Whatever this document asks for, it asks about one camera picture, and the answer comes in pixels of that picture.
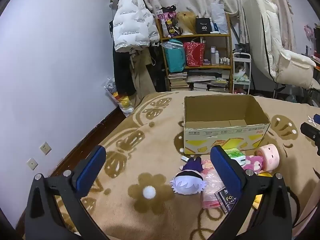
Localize yellow plush toy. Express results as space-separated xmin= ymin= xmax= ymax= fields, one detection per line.
xmin=252 ymin=194 xmax=263 ymax=209

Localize teal bag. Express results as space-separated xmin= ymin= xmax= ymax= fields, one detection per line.
xmin=164 ymin=40 xmax=187 ymax=73

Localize clear bag of toys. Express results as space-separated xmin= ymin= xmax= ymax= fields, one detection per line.
xmin=104 ymin=77 xmax=137 ymax=117

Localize pink round ornament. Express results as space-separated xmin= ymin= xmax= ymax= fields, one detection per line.
xmin=304 ymin=25 xmax=316 ymax=40

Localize pink plastic bag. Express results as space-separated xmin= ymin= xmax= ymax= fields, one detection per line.
xmin=200 ymin=159 xmax=227 ymax=209

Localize colourful printed bag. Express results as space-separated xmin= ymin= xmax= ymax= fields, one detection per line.
xmin=157 ymin=6 xmax=179 ymax=37

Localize blonde wig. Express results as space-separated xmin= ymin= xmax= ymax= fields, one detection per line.
xmin=176 ymin=11 xmax=198 ymax=35

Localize black packet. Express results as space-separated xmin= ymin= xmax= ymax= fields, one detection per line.
xmin=214 ymin=186 xmax=242 ymax=214

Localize printed cardboard box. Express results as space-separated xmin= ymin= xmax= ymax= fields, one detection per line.
xmin=184 ymin=94 xmax=271 ymax=155

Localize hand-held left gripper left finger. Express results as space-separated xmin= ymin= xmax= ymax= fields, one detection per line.
xmin=24 ymin=145 xmax=110 ymax=240

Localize pile of magazines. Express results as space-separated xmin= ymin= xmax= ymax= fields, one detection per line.
xmin=187 ymin=70 xmax=230 ymax=92

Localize white puffer jacket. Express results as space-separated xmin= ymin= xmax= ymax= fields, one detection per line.
xmin=112 ymin=0 xmax=160 ymax=53

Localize stack of books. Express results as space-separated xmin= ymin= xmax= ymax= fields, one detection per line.
xmin=168 ymin=72 xmax=188 ymax=92

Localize red patterned bag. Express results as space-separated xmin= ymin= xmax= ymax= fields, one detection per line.
xmin=184 ymin=42 xmax=206 ymax=67

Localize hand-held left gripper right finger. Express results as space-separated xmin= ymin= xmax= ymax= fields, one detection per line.
xmin=207 ymin=145 xmax=293 ymax=240

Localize pink round-faced plush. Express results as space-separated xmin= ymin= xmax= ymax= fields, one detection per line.
xmin=257 ymin=144 xmax=280 ymax=172

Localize beige flower-print blanket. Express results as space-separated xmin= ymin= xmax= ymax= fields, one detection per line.
xmin=24 ymin=91 xmax=320 ymax=240

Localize white paper bag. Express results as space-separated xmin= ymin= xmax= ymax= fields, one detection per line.
xmin=211 ymin=3 xmax=229 ymax=34

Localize white trolley cart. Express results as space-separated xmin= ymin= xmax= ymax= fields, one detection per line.
xmin=232 ymin=52 xmax=252 ymax=95

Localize black box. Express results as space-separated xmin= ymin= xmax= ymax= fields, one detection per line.
xmin=195 ymin=17 xmax=213 ymax=34

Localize green packet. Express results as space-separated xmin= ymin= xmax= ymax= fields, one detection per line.
xmin=224 ymin=149 xmax=247 ymax=167

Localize white-haired plush doll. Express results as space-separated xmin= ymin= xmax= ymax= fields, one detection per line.
xmin=170 ymin=156 xmax=207 ymax=195

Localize black hanging trousers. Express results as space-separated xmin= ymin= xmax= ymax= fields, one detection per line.
xmin=112 ymin=47 xmax=137 ymax=97

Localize white padded chair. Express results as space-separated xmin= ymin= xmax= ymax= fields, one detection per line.
xmin=242 ymin=0 xmax=320 ymax=90

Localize beige hanging garment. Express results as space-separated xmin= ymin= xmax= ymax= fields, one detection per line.
xmin=130 ymin=50 xmax=155 ymax=100

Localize wooden shelf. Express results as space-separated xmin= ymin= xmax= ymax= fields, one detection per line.
xmin=155 ymin=12 xmax=233 ymax=93

